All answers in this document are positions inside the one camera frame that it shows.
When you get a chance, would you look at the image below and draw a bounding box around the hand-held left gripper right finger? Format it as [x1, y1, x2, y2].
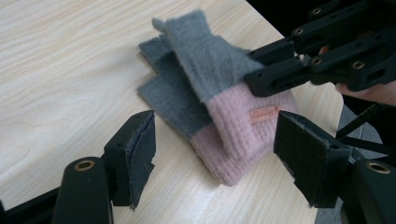
[273, 110, 355, 209]

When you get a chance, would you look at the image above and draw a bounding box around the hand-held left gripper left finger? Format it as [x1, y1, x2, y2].
[103, 109, 157, 210]

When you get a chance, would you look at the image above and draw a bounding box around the grey and pink fingerless glove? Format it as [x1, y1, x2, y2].
[137, 35, 248, 188]
[151, 8, 299, 161]

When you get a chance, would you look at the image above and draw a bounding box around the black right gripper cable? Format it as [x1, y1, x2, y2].
[335, 104, 388, 141]

